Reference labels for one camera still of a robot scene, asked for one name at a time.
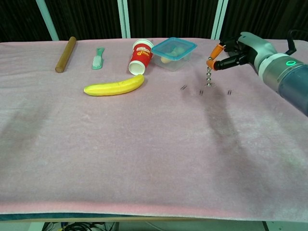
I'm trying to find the green brush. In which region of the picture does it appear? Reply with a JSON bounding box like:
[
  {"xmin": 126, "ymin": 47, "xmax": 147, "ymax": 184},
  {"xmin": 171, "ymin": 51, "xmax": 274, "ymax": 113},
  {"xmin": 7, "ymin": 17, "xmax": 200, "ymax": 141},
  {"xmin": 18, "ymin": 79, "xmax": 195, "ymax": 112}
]
[{"xmin": 91, "ymin": 47, "xmax": 105, "ymax": 70}]

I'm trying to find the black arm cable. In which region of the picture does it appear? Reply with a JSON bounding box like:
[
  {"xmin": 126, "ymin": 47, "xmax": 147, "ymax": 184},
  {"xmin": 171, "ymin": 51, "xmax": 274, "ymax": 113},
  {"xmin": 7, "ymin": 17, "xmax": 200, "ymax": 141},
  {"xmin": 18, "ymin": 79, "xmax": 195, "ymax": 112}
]
[{"xmin": 286, "ymin": 29, "xmax": 308, "ymax": 55}]

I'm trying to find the teal padding layer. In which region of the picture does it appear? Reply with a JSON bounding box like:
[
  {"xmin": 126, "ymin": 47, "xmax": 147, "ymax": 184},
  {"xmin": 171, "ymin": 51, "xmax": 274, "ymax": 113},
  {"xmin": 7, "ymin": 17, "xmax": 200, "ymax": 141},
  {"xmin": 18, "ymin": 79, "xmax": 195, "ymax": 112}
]
[{"xmin": 0, "ymin": 212, "xmax": 135, "ymax": 222}]

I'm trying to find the white frame post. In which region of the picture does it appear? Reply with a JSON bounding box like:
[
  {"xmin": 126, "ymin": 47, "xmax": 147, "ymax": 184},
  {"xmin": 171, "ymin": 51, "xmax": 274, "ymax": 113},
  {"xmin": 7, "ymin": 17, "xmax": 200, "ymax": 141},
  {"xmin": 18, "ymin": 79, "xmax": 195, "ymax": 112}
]
[
  {"xmin": 117, "ymin": 0, "xmax": 131, "ymax": 39},
  {"xmin": 36, "ymin": 0, "xmax": 60, "ymax": 41},
  {"xmin": 211, "ymin": 0, "xmax": 229, "ymax": 40}
]

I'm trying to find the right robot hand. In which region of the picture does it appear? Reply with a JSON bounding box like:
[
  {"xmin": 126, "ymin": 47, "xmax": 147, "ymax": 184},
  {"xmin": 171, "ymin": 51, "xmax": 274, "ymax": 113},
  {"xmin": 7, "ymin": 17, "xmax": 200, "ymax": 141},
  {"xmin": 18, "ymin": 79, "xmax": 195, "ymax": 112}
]
[{"xmin": 206, "ymin": 31, "xmax": 277, "ymax": 71}]

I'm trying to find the red paper cup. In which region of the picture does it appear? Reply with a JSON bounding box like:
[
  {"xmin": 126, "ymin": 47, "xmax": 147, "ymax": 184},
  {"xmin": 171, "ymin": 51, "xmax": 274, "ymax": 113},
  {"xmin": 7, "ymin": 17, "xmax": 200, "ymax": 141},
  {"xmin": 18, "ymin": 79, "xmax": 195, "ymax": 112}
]
[{"xmin": 128, "ymin": 39, "xmax": 154, "ymax": 76}]

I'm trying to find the silver beaded magnetic stick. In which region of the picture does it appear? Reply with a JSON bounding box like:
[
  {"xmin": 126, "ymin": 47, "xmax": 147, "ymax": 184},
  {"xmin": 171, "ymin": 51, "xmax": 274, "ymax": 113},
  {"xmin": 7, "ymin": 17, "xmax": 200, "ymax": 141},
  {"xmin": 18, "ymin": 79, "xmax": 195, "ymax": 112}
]
[{"xmin": 205, "ymin": 55, "xmax": 214, "ymax": 87}]

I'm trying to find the wooden rolling pin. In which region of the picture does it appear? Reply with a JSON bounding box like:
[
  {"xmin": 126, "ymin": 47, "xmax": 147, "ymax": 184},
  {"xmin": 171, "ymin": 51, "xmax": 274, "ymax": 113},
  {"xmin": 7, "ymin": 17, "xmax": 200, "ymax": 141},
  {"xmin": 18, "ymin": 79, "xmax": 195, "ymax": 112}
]
[{"xmin": 54, "ymin": 36, "xmax": 77, "ymax": 73}]

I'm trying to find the yellow banana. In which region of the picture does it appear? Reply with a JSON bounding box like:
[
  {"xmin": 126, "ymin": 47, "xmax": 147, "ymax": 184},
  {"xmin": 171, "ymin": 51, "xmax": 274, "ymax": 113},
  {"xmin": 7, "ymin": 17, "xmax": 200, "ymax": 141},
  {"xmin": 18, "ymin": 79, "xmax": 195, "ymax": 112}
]
[{"xmin": 83, "ymin": 74, "xmax": 145, "ymax": 97}]

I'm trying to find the clear container with blue lid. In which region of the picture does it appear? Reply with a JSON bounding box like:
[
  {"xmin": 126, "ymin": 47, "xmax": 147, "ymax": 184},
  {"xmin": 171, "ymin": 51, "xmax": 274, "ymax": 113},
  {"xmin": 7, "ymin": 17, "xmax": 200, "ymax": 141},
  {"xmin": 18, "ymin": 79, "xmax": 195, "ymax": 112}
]
[{"xmin": 151, "ymin": 37, "xmax": 198, "ymax": 72}]

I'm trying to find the pink table cloth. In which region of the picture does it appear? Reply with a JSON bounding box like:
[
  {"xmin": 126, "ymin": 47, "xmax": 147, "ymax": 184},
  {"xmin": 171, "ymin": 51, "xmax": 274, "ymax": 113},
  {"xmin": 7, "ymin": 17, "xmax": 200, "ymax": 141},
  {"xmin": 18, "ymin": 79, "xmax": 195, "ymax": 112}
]
[{"xmin": 0, "ymin": 38, "xmax": 308, "ymax": 221}]

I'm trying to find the black floor cable bundle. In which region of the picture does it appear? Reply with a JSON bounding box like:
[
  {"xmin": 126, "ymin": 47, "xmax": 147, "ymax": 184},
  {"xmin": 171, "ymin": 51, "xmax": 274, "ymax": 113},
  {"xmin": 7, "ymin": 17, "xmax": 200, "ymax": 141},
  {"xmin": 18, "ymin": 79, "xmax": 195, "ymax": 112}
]
[{"xmin": 43, "ymin": 221, "xmax": 118, "ymax": 231}]

